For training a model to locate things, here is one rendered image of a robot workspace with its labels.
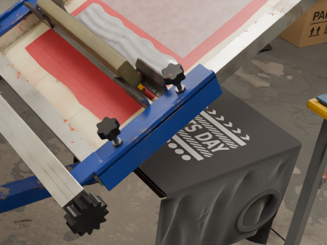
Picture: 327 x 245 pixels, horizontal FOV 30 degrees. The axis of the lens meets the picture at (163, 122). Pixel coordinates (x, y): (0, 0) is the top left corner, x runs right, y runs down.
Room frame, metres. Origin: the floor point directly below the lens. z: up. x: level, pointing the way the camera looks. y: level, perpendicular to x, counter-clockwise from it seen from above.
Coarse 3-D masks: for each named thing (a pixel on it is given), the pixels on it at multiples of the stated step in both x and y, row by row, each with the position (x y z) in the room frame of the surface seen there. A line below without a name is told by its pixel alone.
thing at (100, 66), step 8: (72, 16) 1.33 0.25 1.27; (56, 32) 1.31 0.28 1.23; (64, 32) 1.30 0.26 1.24; (72, 40) 1.26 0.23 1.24; (104, 40) 1.23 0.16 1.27; (80, 48) 1.23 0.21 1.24; (112, 48) 1.20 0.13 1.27; (88, 56) 1.20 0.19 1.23; (96, 64) 1.17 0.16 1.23; (104, 72) 1.15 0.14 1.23; (112, 72) 1.14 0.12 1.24; (112, 80) 1.13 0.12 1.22
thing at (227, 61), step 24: (288, 0) 1.21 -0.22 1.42; (312, 0) 1.23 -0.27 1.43; (24, 24) 1.39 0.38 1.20; (264, 24) 1.17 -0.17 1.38; (288, 24) 1.19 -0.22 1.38; (0, 48) 1.35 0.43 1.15; (240, 48) 1.12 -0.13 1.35; (0, 72) 1.23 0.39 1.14; (216, 72) 1.07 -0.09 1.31; (24, 96) 1.14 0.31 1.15; (48, 120) 1.06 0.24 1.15; (72, 144) 0.98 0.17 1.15
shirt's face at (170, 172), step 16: (224, 96) 1.63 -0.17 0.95; (224, 112) 1.53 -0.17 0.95; (240, 112) 1.55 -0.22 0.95; (256, 112) 1.56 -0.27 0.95; (240, 128) 1.46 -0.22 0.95; (256, 128) 1.47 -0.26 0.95; (272, 128) 1.49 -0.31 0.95; (256, 144) 1.39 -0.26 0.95; (272, 144) 1.40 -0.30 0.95; (288, 144) 1.41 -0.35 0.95; (160, 160) 1.25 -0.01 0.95; (176, 160) 1.26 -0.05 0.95; (208, 160) 1.28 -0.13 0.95; (224, 160) 1.29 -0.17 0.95; (240, 160) 1.30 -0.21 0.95; (144, 176) 1.18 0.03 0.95; (160, 176) 1.18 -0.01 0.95; (176, 176) 1.19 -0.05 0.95; (192, 176) 1.20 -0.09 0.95; (208, 176) 1.21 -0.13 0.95
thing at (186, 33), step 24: (192, 0) 1.34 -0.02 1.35; (216, 0) 1.32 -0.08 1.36; (240, 0) 1.30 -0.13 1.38; (264, 0) 1.28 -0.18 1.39; (144, 24) 1.31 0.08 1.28; (168, 24) 1.29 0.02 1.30; (192, 24) 1.27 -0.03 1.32; (216, 24) 1.25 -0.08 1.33; (240, 24) 1.23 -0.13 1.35; (168, 48) 1.22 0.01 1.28; (192, 48) 1.20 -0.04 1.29; (96, 72) 1.20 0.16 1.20; (96, 96) 1.13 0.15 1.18; (120, 96) 1.12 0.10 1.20; (120, 120) 1.06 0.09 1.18
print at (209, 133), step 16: (208, 112) 1.52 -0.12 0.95; (192, 128) 1.42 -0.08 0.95; (208, 128) 1.43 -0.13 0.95; (224, 128) 1.45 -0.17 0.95; (176, 144) 1.33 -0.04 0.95; (192, 144) 1.34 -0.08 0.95; (208, 144) 1.35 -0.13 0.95; (224, 144) 1.37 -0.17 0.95; (240, 144) 1.38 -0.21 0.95; (192, 160) 1.27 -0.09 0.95
